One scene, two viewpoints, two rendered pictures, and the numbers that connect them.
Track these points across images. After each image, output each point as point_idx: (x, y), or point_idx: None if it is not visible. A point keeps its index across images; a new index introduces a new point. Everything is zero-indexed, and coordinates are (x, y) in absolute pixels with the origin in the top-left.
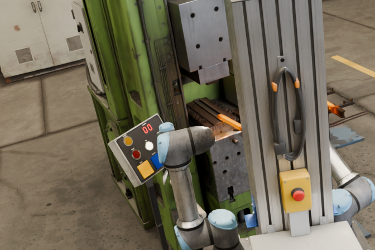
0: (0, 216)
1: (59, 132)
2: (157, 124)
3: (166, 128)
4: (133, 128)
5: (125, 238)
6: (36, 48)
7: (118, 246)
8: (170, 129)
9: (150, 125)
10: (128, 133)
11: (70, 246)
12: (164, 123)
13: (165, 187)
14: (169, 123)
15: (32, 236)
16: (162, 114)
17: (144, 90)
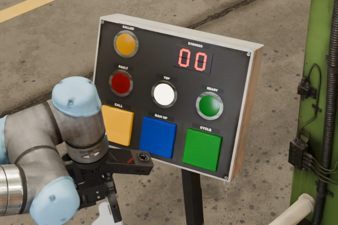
0: None
1: None
2: (229, 72)
3: (52, 96)
4: (162, 29)
5: None
6: None
7: (281, 179)
8: (59, 107)
9: (207, 60)
10: (141, 30)
11: (261, 108)
12: (86, 81)
13: (291, 192)
14: (79, 95)
15: (270, 48)
16: (328, 65)
17: None
